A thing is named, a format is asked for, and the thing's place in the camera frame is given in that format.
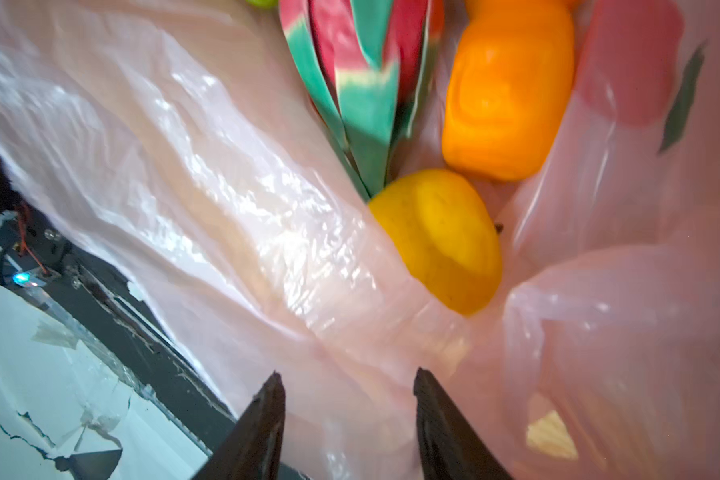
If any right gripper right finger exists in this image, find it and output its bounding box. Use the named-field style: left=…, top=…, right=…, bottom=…
left=413, top=368, right=512, bottom=480

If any pink plastic bag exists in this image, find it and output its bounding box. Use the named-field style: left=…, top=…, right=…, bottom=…
left=0, top=1, right=720, bottom=479

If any yellow lemon fruit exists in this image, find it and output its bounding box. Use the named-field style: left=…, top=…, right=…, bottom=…
left=368, top=169, right=502, bottom=316

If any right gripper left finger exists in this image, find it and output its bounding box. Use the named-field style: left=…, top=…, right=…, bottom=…
left=193, top=372, right=286, bottom=480

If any orange fruit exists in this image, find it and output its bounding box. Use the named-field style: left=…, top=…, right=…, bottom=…
left=441, top=1, right=575, bottom=181

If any red green dragon fruit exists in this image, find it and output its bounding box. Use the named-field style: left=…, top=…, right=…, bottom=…
left=278, top=0, right=445, bottom=200

